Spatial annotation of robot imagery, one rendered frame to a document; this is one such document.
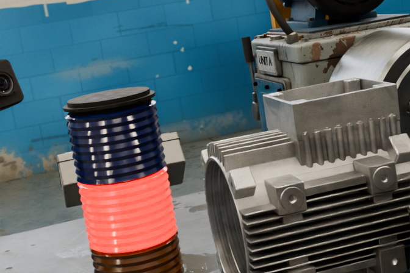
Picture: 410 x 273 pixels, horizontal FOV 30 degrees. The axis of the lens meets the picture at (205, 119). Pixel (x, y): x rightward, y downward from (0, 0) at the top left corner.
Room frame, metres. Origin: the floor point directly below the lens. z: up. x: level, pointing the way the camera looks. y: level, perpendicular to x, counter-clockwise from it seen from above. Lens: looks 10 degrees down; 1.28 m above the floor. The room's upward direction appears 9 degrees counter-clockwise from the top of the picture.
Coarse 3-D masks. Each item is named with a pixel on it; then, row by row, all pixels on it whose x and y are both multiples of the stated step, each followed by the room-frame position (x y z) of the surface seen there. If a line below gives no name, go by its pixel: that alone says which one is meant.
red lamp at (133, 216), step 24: (96, 192) 0.47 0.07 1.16; (120, 192) 0.46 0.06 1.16; (144, 192) 0.47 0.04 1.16; (168, 192) 0.49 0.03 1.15; (96, 216) 0.47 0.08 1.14; (120, 216) 0.46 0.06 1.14; (144, 216) 0.47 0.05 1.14; (168, 216) 0.48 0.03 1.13; (96, 240) 0.47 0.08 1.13; (120, 240) 0.47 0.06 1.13; (144, 240) 0.47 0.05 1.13
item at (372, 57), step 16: (384, 32) 1.23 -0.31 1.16; (400, 32) 1.18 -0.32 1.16; (352, 48) 1.25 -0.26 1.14; (368, 48) 1.19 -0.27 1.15; (384, 48) 1.15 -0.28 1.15; (400, 48) 1.10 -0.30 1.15; (352, 64) 1.20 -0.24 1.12; (368, 64) 1.15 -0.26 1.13; (384, 64) 1.10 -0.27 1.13; (400, 64) 1.09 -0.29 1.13; (336, 80) 1.22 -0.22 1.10; (384, 80) 1.09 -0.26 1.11; (400, 80) 1.09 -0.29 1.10; (400, 96) 1.09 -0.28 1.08; (400, 112) 1.09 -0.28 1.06
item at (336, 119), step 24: (264, 96) 0.87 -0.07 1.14; (288, 96) 0.88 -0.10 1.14; (312, 96) 0.89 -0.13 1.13; (336, 96) 0.79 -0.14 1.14; (360, 96) 0.80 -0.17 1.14; (384, 96) 0.81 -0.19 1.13; (288, 120) 0.80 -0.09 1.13; (312, 120) 0.79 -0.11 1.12; (336, 120) 0.79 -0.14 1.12; (360, 120) 0.80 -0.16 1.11; (384, 120) 0.80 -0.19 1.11; (312, 144) 0.79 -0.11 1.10; (336, 144) 0.79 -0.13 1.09; (360, 144) 0.80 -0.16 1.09; (384, 144) 0.80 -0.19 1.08
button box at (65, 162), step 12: (168, 144) 1.04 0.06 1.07; (180, 144) 1.04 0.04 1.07; (60, 156) 1.02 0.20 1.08; (168, 156) 1.03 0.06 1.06; (180, 156) 1.03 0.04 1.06; (60, 168) 1.01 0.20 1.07; (72, 168) 1.01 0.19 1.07; (168, 168) 1.03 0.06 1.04; (180, 168) 1.04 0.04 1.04; (60, 180) 1.05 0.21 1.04; (72, 180) 1.00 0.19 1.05; (168, 180) 1.06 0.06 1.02; (180, 180) 1.07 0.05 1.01; (72, 192) 1.01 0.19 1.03; (72, 204) 1.04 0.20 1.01
